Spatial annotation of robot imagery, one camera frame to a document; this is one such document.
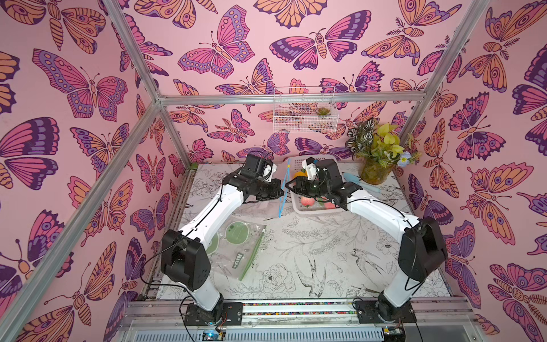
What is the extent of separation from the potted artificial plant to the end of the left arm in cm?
48

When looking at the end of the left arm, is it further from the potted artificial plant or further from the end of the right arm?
the potted artificial plant

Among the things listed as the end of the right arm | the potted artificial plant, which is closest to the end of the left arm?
the end of the right arm

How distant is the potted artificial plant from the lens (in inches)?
37.0

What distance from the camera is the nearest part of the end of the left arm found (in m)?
0.60
